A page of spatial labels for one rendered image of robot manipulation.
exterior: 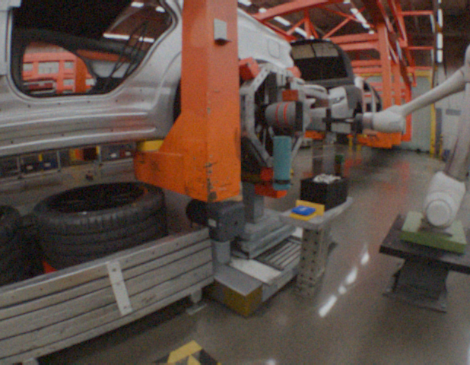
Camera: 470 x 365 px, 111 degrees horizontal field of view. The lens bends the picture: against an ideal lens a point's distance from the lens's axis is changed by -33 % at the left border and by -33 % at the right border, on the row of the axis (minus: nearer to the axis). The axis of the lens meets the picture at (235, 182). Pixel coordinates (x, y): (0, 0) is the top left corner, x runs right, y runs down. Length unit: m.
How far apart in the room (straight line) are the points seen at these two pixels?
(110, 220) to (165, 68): 0.87
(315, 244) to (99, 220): 0.86
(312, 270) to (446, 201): 0.65
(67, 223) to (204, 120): 0.61
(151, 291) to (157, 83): 1.01
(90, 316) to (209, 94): 0.85
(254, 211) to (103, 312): 1.00
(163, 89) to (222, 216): 0.73
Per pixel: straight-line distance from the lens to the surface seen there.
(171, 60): 1.43
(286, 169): 1.16
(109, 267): 0.82
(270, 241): 1.45
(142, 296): 0.94
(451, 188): 1.03
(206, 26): 0.90
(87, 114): 1.18
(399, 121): 1.25
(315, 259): 1.11
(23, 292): 0.83
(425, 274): 1.32
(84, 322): 0.91
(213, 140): 0.83
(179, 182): 0.99
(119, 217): 0.90
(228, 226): 1.17
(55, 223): 0.96
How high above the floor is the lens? 0.77
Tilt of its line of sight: 12 degrees down
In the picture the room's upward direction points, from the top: 1 degrees counter-clockwise
